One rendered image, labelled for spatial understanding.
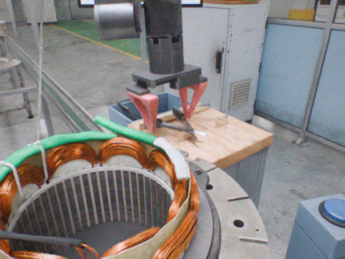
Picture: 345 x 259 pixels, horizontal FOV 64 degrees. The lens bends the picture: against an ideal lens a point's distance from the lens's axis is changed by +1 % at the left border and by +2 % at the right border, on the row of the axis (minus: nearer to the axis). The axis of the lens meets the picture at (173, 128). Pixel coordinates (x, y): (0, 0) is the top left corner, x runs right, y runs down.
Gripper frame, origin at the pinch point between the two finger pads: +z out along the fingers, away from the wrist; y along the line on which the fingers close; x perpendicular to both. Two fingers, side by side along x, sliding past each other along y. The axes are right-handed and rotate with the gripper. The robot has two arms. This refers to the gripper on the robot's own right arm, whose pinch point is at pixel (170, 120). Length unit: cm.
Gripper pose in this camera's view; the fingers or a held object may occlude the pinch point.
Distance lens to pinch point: 49.5
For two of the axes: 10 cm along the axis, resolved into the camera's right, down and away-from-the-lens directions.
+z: 0.6, 9.0, 4.3
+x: 6.1, 3.1, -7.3
